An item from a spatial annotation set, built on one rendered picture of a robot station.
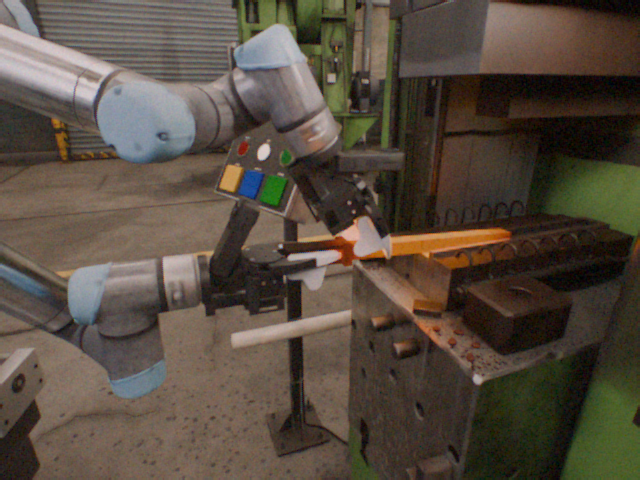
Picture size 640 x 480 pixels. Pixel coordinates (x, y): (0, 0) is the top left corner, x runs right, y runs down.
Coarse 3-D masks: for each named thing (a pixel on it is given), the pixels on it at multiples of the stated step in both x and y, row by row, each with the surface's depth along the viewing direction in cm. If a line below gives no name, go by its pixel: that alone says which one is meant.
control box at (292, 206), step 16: (272, 128) 105; (240, 144) 113; (256, 144) 108; (272, 144) 104; (240, 160) 111; (256, 160) 107; (272, 160) 102; (288, 176) 97; (224, 192) 112; (288, 192) 95; (272, 208) 97; (288, 208) 94; (304, 208) 98; (304, 224) 100
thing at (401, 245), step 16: (320, 240) 60; (336, 240) 60; (352, 240) 61; (400, 240) 63; (416, 240) 63; (432, 240) 64; (448, 240) 65; (464, 240) 66; (480, 240) 67; (352, 256) 58; (368, 256) 60; (384, 256) 61
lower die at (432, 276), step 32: (480, 224) 82; (512, 224) 79; (544, 224) 76; (608, 224) 76; (416, 256) 68; (448, 256) 63; (480, 256) 63; (512, 256) 63; (544, 256) 65; (576, 256) 68; (448, 288) 60
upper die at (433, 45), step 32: (480, 0) 47; (512, 0) 47; (544, 0) 48; (576, 0) 50; (608, 0) 52; (416, 32) 60; (448, 32) 53; (480, 32) 48; (512, 32) 48; (544, 32) 50; (576, 32) 52; (608, 32) 53; (416, 64) 61; (448, 64) 54; (480, 64) 48; (512, 64) 50; (544, 64) 52; (576, 64) 53; (608, 64) 55
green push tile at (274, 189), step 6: (270, 174) 100; (270, 180) 99; (276, 180) 98; (282, 180) 96; (288, 180) 96; (270, 186) 99; (276, 186) 97; (282, 186) 96; (264, 192) 100; (270, 192) 98; (276, 192) 97; (282, 192) 96; (264, 198) 99; (270, 198) 98; (276, 198) 96; (270, 204) 97; (276, 204) 96
